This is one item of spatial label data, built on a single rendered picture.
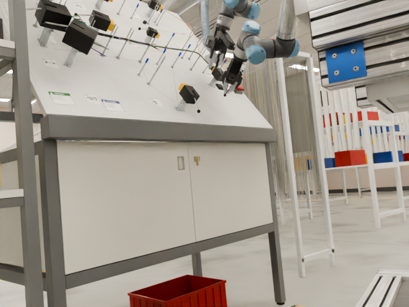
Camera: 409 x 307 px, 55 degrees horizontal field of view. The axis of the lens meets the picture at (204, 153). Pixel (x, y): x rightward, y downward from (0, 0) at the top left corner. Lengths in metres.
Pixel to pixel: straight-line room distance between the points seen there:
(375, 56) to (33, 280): 1.02
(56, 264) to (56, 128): 0.39
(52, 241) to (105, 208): 0.20
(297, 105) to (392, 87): 1.85
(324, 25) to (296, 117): 1.92
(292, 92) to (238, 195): 1.33
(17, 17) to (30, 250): 0.63
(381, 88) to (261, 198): 0.99
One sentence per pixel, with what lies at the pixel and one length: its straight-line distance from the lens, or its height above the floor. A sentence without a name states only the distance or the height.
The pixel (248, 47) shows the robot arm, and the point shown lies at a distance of 1.65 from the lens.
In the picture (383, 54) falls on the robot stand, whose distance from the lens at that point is 1.04.
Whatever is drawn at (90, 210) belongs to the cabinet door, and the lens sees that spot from 1.30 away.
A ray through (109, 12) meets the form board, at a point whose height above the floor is 1.48.
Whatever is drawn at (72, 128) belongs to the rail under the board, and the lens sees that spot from 1.25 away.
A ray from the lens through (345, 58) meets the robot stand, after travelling 1.05.
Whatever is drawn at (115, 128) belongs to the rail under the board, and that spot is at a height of 0.83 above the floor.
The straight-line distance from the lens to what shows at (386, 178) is 10.60.
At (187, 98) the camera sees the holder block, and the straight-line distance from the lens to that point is 1.55.
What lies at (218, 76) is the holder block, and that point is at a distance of 1.93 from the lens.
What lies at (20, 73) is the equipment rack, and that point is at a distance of 1.21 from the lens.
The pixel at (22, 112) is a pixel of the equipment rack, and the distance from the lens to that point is 1.18.
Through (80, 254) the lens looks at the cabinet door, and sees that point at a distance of 1.29.
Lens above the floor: 0.64
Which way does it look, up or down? 4 degrees up
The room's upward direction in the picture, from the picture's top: 5 degrees counter-clockwise
